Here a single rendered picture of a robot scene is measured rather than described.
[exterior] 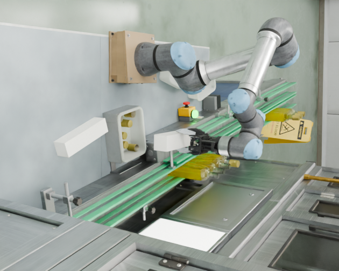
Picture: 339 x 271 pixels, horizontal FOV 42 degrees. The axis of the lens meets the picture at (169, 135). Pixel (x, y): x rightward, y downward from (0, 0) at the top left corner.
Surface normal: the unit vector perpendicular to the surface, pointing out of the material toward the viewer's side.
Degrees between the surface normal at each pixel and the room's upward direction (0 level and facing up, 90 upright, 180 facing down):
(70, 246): 90
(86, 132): 0
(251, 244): 90
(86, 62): 0
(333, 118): 90
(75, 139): 0
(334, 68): 90
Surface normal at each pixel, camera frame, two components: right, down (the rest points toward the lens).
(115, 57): -0.55, 0.11
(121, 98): 0.84, 0.09
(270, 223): -0.07, -0.96
